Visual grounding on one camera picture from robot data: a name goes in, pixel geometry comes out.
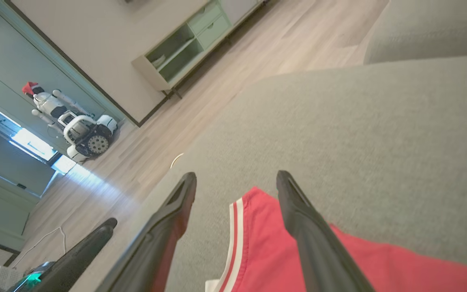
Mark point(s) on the red jersey with white sleeves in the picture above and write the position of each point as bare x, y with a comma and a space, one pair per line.
262, 243

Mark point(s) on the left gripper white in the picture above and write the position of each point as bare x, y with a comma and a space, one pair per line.
31, 280

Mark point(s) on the grey sofa back cushion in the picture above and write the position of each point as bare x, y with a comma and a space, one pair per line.
432, 28

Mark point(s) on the white perforated box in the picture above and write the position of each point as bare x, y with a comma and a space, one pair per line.
4, 278

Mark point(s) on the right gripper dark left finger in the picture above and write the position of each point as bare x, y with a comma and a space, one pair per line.
152, 251

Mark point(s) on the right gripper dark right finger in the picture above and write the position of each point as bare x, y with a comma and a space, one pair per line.
318, 251

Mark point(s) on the red santa hat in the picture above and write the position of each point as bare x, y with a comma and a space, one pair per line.
30, 87

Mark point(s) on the white dishes stack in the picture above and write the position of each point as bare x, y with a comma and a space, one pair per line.
159, 61

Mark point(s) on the white wheeled humanoid robot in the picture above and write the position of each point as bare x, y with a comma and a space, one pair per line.
83, 129

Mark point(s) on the green and white sideboard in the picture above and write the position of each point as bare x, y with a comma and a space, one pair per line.
213, 28

